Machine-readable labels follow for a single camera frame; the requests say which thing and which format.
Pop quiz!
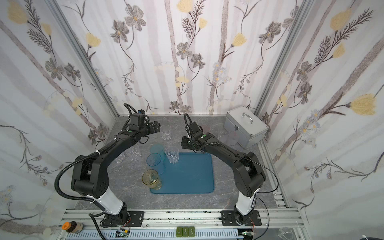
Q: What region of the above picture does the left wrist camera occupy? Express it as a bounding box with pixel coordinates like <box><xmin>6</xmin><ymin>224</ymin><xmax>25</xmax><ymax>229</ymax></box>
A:
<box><xmin>130</xmin><ymin>110</ymin><xmax>149</xmax><ymax>127</ymax></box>

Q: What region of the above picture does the orange capped bottle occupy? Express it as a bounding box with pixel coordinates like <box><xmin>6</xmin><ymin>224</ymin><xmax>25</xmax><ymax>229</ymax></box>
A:
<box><xmin>62</xmin><ymin>221</ymin><xmax>84</xmax><ymax>234</ymax></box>

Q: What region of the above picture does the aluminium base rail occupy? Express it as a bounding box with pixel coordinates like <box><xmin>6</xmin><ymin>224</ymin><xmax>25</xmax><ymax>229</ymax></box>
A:
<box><xmin>56</xmin><ymin>208</ymin><xmax>305</xmax><ymax>230</ymax></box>

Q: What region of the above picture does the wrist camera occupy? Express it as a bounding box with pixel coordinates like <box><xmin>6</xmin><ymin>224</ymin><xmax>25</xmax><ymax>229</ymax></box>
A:
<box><xmin>187</xmin><ymin>122</ymin><xmax>204</xmax><ymax>139</ymax></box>
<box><xmin>130</xmin><ymin>110</ymin><xmax>149</xmax><ymax>127</ymax></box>

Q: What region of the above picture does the clear faceted glass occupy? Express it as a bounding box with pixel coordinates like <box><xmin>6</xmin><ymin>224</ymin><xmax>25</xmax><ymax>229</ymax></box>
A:
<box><xmin>220</xmin><ymin>132</ymin><xmax>239</xmax><ymax>146</ymax></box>
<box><xmin>125</xmin><ymin>145</ymin><xmax>142</xmax><ymax>162</ymax></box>
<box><xmin>115</xmin><ymin>152</ymin><xmax>126</xmax><ymax>163</ymax></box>
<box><xmin>166</xmin><ymin>146</ymin><xmax>179</xmax><ymax>164</ymax></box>
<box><xmin>161</xmin><ymin>125</ymin><xmax>172</xmax><ymax>141</ymax></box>

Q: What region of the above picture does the white perforated cable duct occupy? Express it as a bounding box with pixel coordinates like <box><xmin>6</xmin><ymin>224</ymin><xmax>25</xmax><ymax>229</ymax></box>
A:
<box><xmin>64</xmin><ymin>229</ymin><xmax>244</xmax><ymax>240</ymax></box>

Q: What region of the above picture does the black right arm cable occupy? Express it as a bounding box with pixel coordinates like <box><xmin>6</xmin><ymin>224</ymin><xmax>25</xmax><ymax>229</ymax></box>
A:
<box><xmin>239</xmin><ymin>155</ymin><xmax>280</xmax><ymax>240</ymax></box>

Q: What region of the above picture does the teal transparent cup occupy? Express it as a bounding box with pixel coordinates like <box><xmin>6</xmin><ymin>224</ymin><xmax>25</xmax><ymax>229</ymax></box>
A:
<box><xmin>150</xmin><ymin>144</ymin><xmax>166</xmax><ymax>161</ymax></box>

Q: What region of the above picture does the black corrugated cable conduit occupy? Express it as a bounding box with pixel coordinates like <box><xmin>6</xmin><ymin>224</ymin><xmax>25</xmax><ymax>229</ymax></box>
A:
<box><xmin>53</xmin><ymin>151</ymin><xmax>107</xmax><ymax>240</ymax></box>

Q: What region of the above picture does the green button box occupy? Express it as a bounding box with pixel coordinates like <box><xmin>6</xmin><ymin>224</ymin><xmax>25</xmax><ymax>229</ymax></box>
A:
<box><xmin>176</xmin><ymin>226</ymin><xmax>196</xmax><ymax>238</ymax></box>

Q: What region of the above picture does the blue transparent tall cup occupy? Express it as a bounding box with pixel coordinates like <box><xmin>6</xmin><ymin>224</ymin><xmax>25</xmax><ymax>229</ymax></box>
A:
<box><xmin>146</xmin><ymin>153</ymin><xmax>165</xmax><ymax>175</ymax></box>

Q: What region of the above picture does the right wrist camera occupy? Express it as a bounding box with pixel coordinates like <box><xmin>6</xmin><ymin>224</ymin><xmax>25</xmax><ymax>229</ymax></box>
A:
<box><xmin>187</xmin><ymin>122</ymin><xmax>204</xmax><ymax>139</ymax></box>

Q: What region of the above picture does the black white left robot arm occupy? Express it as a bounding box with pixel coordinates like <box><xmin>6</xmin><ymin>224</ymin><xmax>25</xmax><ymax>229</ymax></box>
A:
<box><xmin>71</xmin><ymin>121</ymin><xmax>161</xmax><ymax>228</ymax></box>

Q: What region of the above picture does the yellow transparent cup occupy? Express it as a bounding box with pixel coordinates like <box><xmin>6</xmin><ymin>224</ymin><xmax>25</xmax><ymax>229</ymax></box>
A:
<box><xmin>142</xmin><ymin>169</ymin><xmax>162</xmax><ymax>191</ymax></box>

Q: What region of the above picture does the teal plastic tray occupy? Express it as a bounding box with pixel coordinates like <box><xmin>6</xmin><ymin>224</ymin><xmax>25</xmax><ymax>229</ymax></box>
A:
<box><xmin>150</xmin><ymin>152</ymin><xmax>215</xmax><ymax>195</ymax></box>

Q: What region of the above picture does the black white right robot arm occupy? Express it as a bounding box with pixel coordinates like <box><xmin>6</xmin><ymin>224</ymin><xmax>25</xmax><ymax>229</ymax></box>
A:
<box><xmin>181</xmin><ymin>122</ymin><xmax>266</xmax><ymax>225</ymax></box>

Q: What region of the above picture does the silver aluminium case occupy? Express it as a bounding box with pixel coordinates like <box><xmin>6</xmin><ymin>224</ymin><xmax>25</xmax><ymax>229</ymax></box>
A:
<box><xmin>224</xmin><ymin>106</ymin><xmax>269</xmax><ymax>149</ymax></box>

